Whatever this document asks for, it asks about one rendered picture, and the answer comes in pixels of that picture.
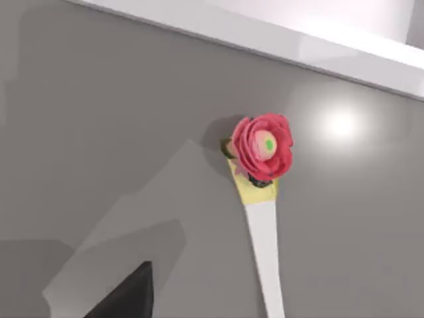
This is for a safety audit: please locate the white and yellow vase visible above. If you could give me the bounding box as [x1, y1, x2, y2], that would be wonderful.
[227, 158, 286, 318]

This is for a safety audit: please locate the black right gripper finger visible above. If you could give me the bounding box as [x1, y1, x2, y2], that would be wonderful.
[83, 260, 154, 318]

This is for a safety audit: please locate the red rose flower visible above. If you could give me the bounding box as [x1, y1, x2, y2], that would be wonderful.
[221, 113, 295, 189]

